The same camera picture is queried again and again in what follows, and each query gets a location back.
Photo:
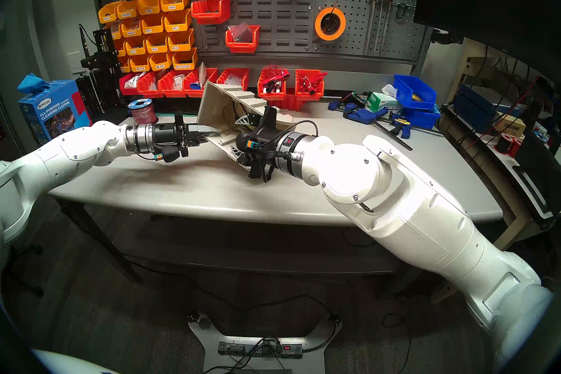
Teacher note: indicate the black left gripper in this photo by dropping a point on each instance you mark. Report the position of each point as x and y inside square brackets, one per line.
[166, 134]

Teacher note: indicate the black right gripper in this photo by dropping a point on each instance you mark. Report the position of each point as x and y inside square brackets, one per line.
[269, 149]

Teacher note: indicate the beige plastic storage bin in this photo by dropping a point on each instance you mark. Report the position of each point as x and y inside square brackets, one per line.
[212, 108]

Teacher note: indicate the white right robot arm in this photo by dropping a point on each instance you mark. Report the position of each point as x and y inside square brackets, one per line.
[416, 219]

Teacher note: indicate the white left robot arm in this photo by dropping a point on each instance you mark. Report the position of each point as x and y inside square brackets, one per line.
[65, 154]

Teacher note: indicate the green white wipes box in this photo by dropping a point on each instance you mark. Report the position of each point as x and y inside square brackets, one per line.
[383, 102]

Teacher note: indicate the blue cleaning cloths box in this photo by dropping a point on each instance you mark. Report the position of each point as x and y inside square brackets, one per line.
[48, 114]

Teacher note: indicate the small cardboard box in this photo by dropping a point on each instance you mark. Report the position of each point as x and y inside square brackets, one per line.
[510, 127]

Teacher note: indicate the green cutting mat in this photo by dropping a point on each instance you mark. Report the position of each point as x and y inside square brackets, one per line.
[175, 115]

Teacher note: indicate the orange-red parts bin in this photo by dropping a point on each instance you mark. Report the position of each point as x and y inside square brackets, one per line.
[149, 91]
[293, 105]
[211, 17]
[271, 93]
[239, 73]
[193, 92]
[168, 92]
[127, 91]
[309, 96]
[242, 47]

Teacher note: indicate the clear plastic parts bag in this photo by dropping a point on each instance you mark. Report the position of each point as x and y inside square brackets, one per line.
[234, 79]
[178, 81]

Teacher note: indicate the red spool blue label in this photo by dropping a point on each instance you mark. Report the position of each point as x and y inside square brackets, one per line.
[142, 114]

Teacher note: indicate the tall clear plastic bag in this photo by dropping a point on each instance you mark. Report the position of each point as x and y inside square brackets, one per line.
[202, 73]

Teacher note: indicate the yellow parts bin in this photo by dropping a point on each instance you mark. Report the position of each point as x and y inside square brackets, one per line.
[184, 64]
[180, 45]
[130, 31]
[121, 49]
[126, 11]
[161, 65]
[140, 66]
[177, 25]
[150, 7]
[125, 67]
[156, 47]
[152, 28]
[117, 30]
[135, 49]
[174, 4]
[107, 16]

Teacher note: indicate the dark plastic parts bag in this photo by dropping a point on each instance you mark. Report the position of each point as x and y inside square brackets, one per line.
[240, 32]

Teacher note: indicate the black metal stand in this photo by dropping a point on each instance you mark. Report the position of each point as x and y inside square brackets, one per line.
[101, 62]

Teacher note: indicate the orange tape roll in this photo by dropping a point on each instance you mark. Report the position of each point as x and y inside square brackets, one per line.
[317, 24]

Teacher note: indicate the blue bar clamp yellow label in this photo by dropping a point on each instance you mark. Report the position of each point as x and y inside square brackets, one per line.
[401, 123]

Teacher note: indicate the blue plastic bin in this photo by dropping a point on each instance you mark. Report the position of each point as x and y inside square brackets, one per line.
[427, 119]
[407, 88]

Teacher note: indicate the blue cleaning cloth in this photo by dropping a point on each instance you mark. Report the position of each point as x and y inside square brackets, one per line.
[31, 83]

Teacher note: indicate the black power strip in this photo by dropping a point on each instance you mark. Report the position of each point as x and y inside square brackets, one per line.
[245, 349]

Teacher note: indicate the dark blue crate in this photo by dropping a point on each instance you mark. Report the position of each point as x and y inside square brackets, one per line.
[473, 108]

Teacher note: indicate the red thread spool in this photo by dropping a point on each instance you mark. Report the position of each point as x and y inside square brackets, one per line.
[516, 145]

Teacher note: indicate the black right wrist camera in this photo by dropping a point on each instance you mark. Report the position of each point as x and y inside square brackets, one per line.
[245, 143]

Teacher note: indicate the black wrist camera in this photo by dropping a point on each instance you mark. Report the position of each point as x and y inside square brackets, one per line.
[245, 143]
[168, 154]

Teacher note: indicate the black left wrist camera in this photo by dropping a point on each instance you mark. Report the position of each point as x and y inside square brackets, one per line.
[168, 154]

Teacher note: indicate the white wall plate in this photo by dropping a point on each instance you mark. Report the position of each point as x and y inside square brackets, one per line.
[73, 63]

